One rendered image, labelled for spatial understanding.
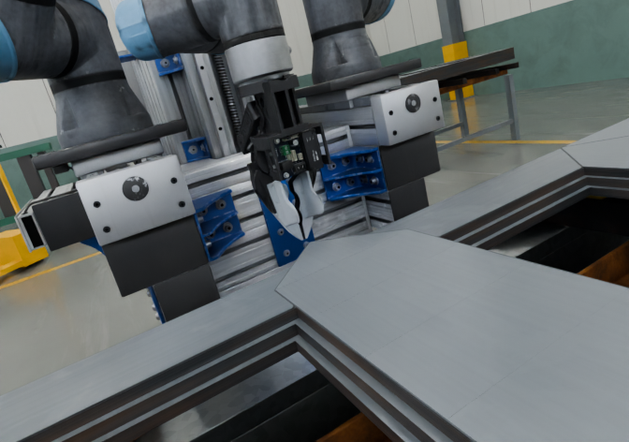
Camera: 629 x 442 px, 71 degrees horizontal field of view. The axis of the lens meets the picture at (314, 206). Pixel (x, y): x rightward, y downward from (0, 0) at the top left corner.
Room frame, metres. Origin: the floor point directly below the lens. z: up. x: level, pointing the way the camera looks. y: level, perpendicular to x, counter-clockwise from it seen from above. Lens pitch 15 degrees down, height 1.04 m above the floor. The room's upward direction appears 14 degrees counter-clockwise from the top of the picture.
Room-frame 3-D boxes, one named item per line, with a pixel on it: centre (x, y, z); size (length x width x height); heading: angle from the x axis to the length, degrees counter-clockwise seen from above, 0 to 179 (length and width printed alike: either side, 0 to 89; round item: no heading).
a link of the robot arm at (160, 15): (0.61, 0.11, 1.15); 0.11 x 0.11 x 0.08; 74
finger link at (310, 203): (0.56, 0.00, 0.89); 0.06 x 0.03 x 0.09; 25
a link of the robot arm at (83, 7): (0.78, 0.31, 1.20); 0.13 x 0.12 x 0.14; 164
